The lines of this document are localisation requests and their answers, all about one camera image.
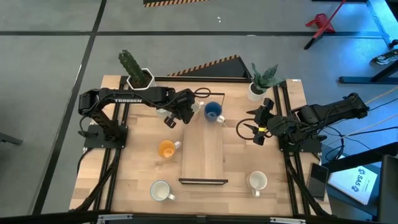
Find black hazard striped strip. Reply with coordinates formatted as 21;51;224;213
142;0;211;8

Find black floor cable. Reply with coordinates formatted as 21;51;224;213
368;98;398;112
340;125;398;138

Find black table leg beam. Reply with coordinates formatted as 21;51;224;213
323;141;398;174

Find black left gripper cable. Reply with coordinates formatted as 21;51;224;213
193;87;213;100

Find grey metal foot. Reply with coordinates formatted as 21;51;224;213
0;133;24;146

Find black phone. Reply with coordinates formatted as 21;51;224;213
307;162;330;200

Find sports shoe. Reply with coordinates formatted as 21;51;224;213
372;49;398;66

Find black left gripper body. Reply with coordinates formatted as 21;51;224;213
163;88;197;129

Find white mug with grey outside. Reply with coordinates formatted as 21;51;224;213
155;107;172;121

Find wooden tray with black ends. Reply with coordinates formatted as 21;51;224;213
178;91;229;187

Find leafy plant in white pot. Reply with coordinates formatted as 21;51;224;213
247;63;285;103

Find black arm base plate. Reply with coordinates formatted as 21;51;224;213
279;136;323;154
83;124;129;149

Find blue coffee mug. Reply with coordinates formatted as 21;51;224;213
203;101;226;123

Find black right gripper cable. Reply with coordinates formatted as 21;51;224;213
235;118;261;141

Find orange coffee mug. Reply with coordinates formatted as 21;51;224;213
157;139;182;160

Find black ramp with hazard stripes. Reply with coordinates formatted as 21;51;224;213
167;54;253;79

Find black and red pole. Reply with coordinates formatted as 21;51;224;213
303;0;346;51

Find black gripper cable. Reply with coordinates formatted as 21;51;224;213
235;118;261;141
193;87;213;100

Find cactus in white hexagonal pot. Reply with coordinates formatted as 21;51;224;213
118;49;156;91

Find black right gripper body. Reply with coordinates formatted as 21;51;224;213
252;98;289;146

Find black desk leg frame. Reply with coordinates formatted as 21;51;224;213
338;58;398;85

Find white coffee mug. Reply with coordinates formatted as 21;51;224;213
247;170;269;198

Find black bar with silver brackets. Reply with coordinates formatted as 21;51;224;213
0;210;398;224

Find yellow floor cable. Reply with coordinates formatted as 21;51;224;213
365;86;398;105

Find black aluminium frame rail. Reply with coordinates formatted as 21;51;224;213
154;76;252;83

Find black aluminium frame rails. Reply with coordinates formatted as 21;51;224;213
273;80;332;216
74;75;133;212

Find red floor stand foot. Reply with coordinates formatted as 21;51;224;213
305;12;336;35

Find white mug with blue rim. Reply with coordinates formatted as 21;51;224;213
150;180;176;202

